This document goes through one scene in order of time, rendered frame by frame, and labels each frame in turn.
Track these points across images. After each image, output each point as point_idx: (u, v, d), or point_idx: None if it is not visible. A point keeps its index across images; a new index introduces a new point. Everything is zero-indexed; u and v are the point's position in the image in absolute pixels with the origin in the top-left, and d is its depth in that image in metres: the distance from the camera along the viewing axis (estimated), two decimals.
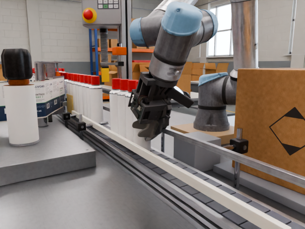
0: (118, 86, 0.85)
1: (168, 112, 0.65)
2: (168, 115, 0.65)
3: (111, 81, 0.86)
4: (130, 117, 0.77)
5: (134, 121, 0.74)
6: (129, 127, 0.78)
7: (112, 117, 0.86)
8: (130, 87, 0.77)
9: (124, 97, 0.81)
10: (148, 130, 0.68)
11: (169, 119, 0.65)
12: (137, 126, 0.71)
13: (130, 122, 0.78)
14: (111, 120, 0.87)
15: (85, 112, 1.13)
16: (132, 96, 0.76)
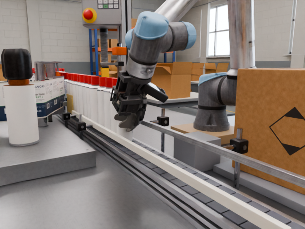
0: (105, 84, 0.95)
1: (144, 105, 0.75)
2: (144, 108, 0.75)
3: (99, 79, 0.96)
4: (115, 111, 0.87)
5: None
6: (113, 120, 0.88)
7: (100, 112, 0.96)
8: (114, 84, 0.87)
9: (108, 94, 0.91)
10: (127, 121, 0.77)
11: (145, 112, 0.75)
12: (118, 119, 0.81)
13: None
14: (99, 114, 0.97)
15: (85, 112, 1.13)
16: None
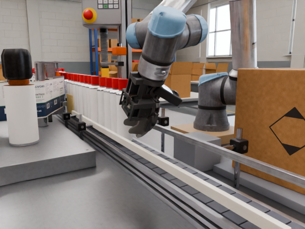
0: (105, 84, 0.95)
1: (157, 109, 0.69)
2: (157, 112, 0.68)
3: (99, 79, 0.96)
4: (115, 111, 0.87)
5: (117, 114, 0.84)
6: (113, 120, 0.88)
7: (100, 112, 0.96)
8: (114, 84, 0.87)
9: (108, 94, 0.91)
10: (138, 126, 0.71)
11: (157, 116, 0.69)
12: (128, 124, 0.74)
13: (115, 116, 0.88)
14: (99, 114, 0.97)
15: (85, 112, 1.13)
16: (116, 92, 0.86)
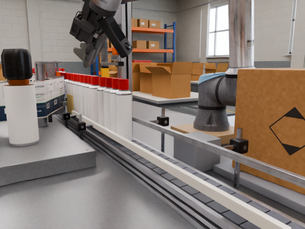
0: (105, 84, 0.95)
1: (95, 41, 0.72)
2: (94, 43, 0.72)
3: (99, 79, 0.96)
4: (115, 111, 0.87)
5: (117, 114, 0.84)
6: (113, 120, 0.88)
7: (100, 112, 0.96)
8: (114, 84, 0.87)
9: (108, 94, 0.91)
10: (81, 51, 0.77)
11: (92, 47, 0.72)
12: None
13: (115, 116, 0.88)
14: (99, 114, 0.97)
15: (85, 112, 1.13)
16: (116, 92, 0.86)
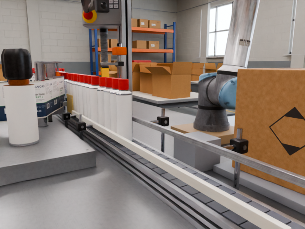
0: (105, 84, 0.95)
1: None
2: None
3: (99, 79, 0.96)
4: (115, 111, 0.87)
5: (117, 114, 0.84)
6: (113, 120, 0.88)
7: (100, 112, 0.96)
8: (114, 84, 0.87)
9: (108, 94, 0.91)
10: None
11: None
12: None
13: (115, 116, 0.88)
14: (99, 114, 0.97)
15: (85, 112, 1.13)
16: (116, 92, 0.86)
